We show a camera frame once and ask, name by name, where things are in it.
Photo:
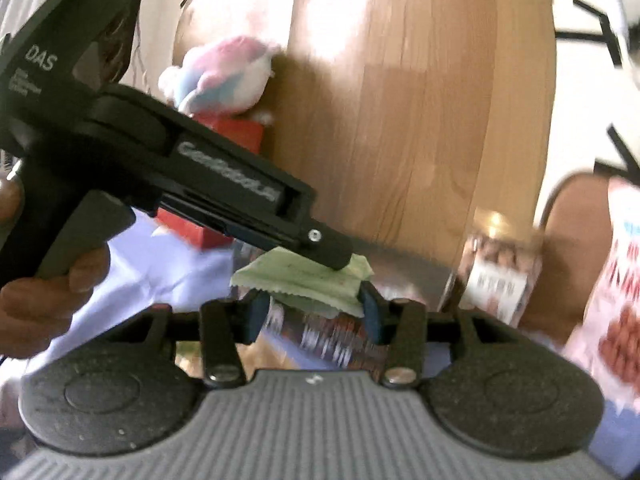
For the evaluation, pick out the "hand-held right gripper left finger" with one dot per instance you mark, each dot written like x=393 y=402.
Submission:
x=257 y=312

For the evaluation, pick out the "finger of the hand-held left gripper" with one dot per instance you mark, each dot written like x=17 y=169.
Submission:
x=327 y=247

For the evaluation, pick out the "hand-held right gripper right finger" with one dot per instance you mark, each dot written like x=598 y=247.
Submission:
x=371 y=310

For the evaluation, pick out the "green cloth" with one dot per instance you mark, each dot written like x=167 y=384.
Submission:
x=300 y=285

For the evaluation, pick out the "person's left hand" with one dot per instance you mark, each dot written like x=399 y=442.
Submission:
x=40 y=315

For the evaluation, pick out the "blue blanket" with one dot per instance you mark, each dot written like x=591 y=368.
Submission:
x=130 y=275

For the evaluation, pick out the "glass nut jar gold lid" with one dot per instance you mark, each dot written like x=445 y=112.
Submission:
x=500 y=270

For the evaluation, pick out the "red gift bag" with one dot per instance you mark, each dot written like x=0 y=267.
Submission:
x=235 y=132

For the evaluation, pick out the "pink blue white plush toy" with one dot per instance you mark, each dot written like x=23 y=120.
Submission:
x=225 y=77

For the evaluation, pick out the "wooden headboard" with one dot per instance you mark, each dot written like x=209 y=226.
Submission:
x=400 y=110

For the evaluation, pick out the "brown chair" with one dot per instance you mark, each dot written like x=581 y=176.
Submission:
x=570 y=240

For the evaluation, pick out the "pink snack bag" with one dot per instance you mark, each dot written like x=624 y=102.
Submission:
x=620 y=310

